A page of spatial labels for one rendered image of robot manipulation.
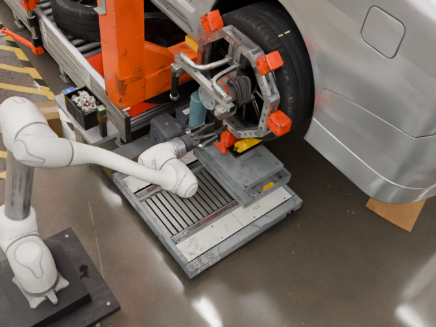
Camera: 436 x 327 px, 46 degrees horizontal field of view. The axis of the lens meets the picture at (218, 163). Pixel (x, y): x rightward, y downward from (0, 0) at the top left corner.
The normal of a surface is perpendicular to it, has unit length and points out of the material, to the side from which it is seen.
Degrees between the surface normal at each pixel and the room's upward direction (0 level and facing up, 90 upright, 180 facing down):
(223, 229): 0
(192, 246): 0
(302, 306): 0
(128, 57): 90
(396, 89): 90
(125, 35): 90
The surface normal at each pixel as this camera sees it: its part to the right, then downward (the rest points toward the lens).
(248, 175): 0.10, -0.64
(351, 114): -0.78, 0.43
